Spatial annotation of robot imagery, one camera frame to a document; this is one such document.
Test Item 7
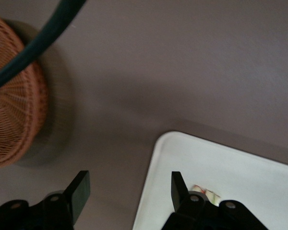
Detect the vegetable sandwich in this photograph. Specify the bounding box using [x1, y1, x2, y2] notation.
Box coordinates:
[191, 184, 222, 207]

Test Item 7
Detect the reddish brown round wicker basket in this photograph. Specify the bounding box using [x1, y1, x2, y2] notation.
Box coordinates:
[0, 11, 49, 169]

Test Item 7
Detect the cream plastic tray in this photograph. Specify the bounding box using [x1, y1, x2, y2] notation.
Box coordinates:
[132, 130, 288, 230]

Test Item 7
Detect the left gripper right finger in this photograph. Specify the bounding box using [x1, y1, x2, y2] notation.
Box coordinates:
[160, 171, 271, 230]

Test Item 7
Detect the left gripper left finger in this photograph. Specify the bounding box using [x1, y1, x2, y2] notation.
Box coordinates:
[0, 170, 91, 230]

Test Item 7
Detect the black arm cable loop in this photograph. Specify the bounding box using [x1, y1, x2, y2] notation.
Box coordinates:
[0, 0, 87, 93]

